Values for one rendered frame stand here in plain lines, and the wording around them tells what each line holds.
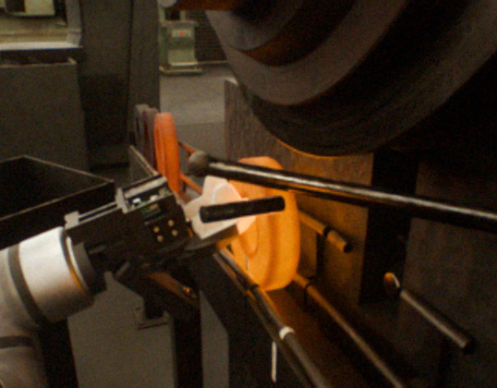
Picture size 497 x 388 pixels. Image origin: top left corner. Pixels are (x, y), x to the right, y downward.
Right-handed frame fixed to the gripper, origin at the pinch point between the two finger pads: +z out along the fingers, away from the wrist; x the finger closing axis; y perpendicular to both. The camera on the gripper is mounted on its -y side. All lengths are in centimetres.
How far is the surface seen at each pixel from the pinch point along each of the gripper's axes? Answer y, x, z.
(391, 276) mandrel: -3.5, -15.7, 6.4
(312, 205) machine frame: -1.2, -2.1, 5.7
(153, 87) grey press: -33, 276, 23
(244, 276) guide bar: -4.1, -5.3, -4.9
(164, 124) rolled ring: -1, 52, -2
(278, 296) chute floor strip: -11.3, -1.7, -1.1
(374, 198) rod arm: 13.1, -28.2, -1.0
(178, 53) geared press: -86, 798, 138
